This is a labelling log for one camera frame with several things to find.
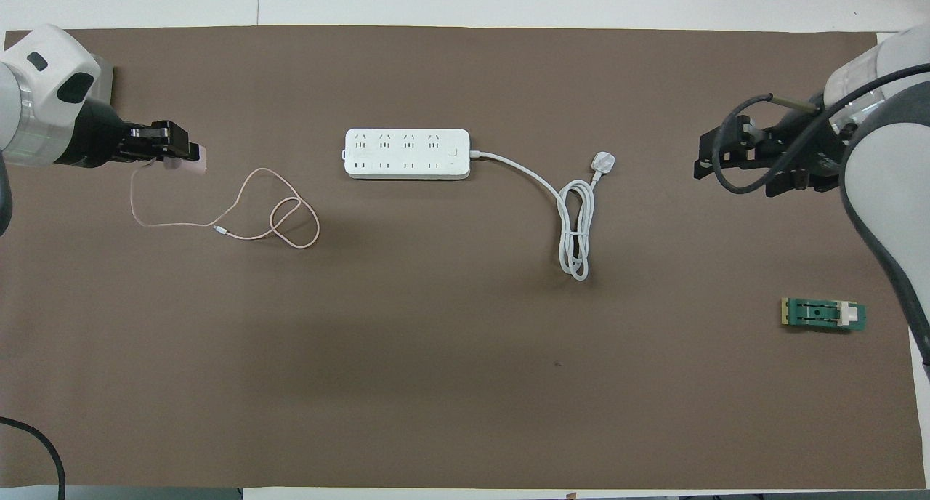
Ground pink charger adapter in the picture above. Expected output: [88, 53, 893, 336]
[163, 145, 208, 175]

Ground white power cord with plug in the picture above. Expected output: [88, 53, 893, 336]
[469, 150, 618, 281]

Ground brown table mat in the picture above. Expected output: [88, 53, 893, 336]
[0, 25, 927, 490]

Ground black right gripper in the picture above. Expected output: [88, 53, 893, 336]
[694, 108, 847, 195]

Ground pink charging cable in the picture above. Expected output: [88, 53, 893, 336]
[131, 158, 320, 250]

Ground green knife switch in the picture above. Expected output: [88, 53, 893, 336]
[781, 297, 867, 334]

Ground white power strip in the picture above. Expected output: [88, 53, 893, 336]
[344, 128, 472, 180]

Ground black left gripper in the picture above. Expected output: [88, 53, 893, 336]
[58, 99, 201, 168]

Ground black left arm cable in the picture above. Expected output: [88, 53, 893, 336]
[0, 416, 66, 500]

